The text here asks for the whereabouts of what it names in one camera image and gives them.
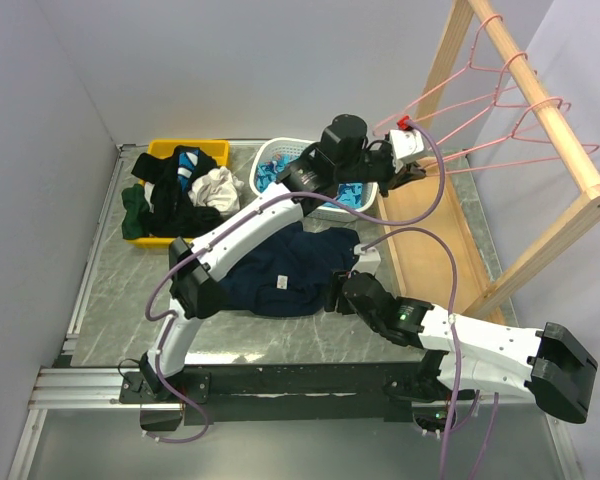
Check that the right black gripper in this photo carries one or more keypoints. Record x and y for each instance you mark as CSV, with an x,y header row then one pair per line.
x,y
334,287

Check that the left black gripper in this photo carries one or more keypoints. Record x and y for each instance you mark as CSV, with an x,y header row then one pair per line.
x,y
404,175

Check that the navy blue t shirt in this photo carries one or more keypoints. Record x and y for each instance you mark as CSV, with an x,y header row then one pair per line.
x,y
288,273

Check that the pink wire hanger front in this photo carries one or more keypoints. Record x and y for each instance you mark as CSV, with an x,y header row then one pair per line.
x,y
562,105

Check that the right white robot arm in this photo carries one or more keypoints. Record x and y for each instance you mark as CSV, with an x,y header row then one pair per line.
x,y
549,365

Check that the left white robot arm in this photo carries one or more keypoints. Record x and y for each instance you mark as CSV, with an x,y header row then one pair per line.
x,y
342,155

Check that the wooden clothes rack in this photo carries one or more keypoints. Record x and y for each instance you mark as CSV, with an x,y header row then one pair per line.
x,y
582,214

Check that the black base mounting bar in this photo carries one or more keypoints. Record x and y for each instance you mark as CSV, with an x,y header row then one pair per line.
x,y
391,391

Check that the white plastic basket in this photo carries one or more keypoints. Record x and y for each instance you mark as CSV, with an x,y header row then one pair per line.
x,y
285,145

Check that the blue shark print cloth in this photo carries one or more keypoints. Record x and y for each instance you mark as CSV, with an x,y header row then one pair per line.
x,y
266,173

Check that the white crumpled garment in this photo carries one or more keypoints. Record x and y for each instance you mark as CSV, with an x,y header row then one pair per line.
x,y
219,189

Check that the black garment with blue print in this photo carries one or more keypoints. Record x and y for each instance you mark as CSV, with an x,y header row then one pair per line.
x,y
173,214

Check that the dark green garment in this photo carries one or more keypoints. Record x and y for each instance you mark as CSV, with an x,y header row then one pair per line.
x,y
136,221

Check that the yellow plastic bin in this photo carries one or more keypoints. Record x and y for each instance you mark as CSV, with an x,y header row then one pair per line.
x,y
164,149

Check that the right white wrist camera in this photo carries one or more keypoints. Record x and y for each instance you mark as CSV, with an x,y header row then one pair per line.
x,y
368,259

